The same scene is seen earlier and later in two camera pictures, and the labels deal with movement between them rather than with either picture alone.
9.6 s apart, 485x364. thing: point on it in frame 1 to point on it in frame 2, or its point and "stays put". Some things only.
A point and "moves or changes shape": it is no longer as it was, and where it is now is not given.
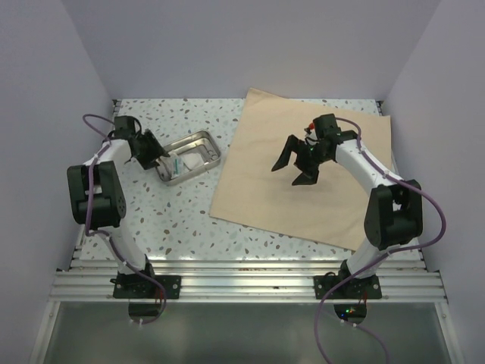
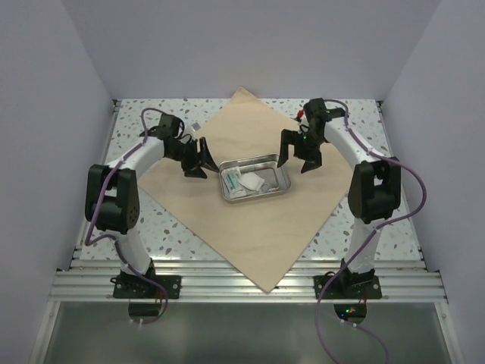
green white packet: x=178 y=166 to x=232 y=177
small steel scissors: x=214 y=157 moves or changes shape
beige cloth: x=330 y=210 to x=236 y=129
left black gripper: x=155 y=151 to x=192 y=169
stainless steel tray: x=189 y=156 to x=252 y=177
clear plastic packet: x=166 y=167 to x=236 y=189
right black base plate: x=358 y=288 stays put
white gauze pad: x=192 y=161 moves or changes shape
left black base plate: x=145 y=287 stays put
